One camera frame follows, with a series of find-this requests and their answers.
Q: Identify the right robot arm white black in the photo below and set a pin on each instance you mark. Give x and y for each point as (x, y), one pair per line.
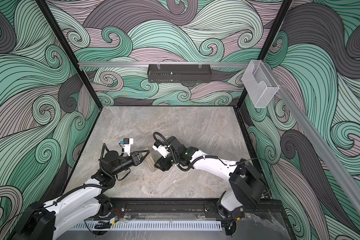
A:
(247, 184)

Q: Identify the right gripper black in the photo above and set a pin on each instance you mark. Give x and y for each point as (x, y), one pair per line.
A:
(163, 165)

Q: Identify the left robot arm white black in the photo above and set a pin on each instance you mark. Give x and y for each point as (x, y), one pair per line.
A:
(50, 220)

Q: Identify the black wall tray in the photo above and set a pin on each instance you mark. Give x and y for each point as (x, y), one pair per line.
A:
(179, 74)

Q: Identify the aluminium rail back wall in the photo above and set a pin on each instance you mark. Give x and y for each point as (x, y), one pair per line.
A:
(125, 64)

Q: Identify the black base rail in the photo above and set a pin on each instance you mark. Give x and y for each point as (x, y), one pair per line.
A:
(202, 207)

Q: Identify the clear plastic wall bin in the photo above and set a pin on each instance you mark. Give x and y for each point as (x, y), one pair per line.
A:
(260, 83)

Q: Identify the white slotted cable duct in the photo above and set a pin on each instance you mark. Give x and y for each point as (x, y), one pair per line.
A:
(152, 226)

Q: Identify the aluminium rail right wall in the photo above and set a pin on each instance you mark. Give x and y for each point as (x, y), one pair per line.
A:
(319, 140)

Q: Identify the white remote control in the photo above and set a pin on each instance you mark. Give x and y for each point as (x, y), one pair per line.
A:
(150, 161)

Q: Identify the aluminium rail wall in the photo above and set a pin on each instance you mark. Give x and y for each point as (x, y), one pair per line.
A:
(125, 64)
(319, 140)

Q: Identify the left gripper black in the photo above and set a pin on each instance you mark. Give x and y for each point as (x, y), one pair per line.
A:
(135, 157)

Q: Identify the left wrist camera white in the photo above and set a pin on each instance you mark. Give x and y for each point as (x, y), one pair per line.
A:
(126, 144)

